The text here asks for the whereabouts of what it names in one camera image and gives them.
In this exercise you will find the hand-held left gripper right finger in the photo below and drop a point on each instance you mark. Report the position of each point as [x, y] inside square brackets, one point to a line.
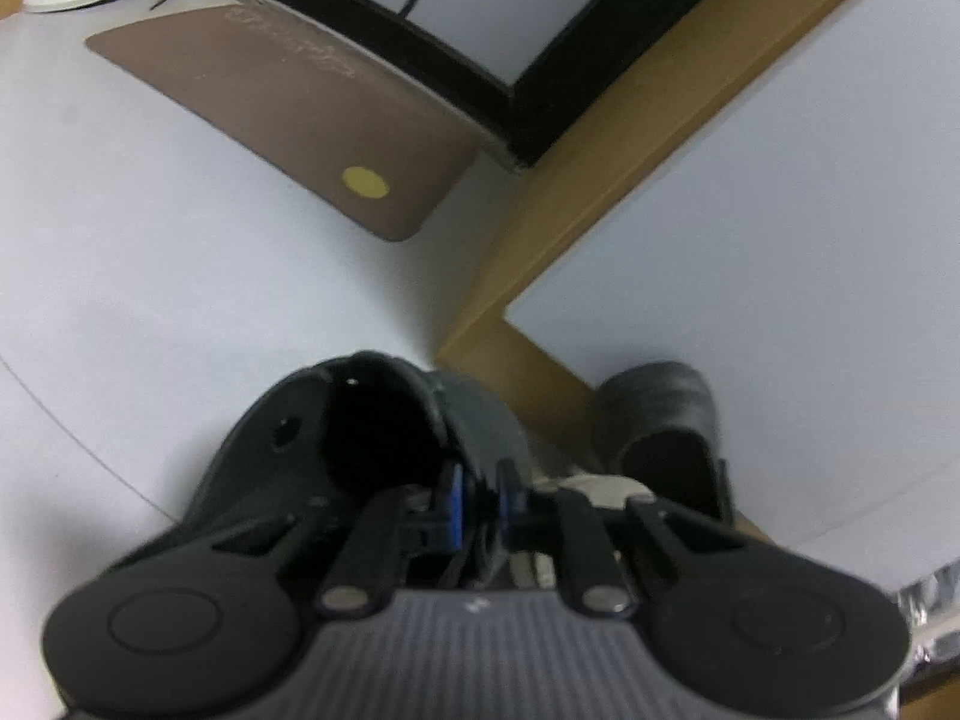
[511, 510]

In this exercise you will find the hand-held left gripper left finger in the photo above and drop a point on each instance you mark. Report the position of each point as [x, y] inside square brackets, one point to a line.
[454, 510]

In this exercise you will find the black chunky rubber clog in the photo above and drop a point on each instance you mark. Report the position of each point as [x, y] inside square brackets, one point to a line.
[660, 405]

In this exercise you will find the black suede clog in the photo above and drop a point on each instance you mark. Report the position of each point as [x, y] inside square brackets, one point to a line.
[255, 465]

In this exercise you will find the white wardrobe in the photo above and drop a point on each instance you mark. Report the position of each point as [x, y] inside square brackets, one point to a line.
[750, 277]

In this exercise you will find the brown doormat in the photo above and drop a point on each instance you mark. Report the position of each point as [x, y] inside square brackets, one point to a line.
[300, 112]

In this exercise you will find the black-framed glass door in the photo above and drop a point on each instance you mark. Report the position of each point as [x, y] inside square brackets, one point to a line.
[465, 82]

